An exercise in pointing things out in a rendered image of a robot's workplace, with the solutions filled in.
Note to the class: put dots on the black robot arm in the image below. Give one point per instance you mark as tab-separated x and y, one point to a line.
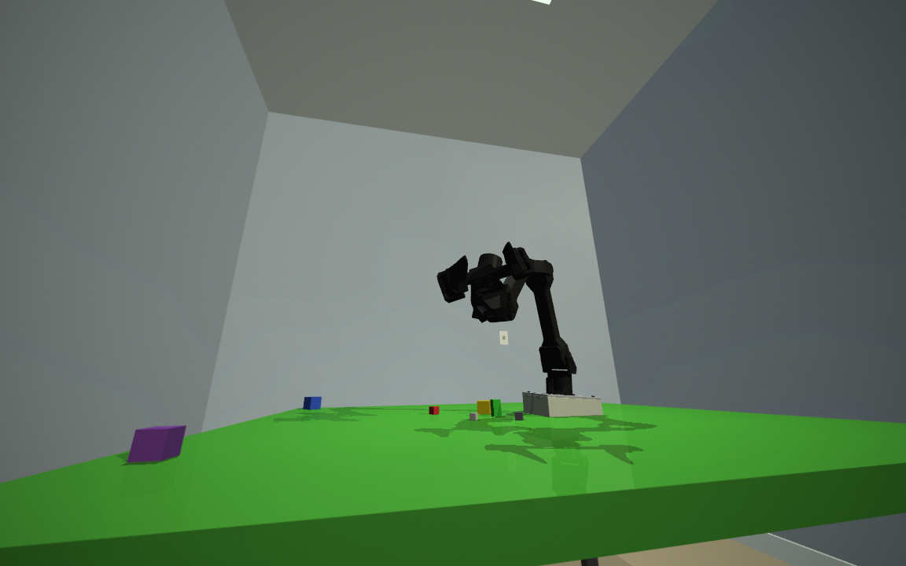
501	305

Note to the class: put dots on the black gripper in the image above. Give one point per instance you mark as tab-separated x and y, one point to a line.
454	280

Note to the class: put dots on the purple block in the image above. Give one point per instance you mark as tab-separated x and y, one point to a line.
157	443

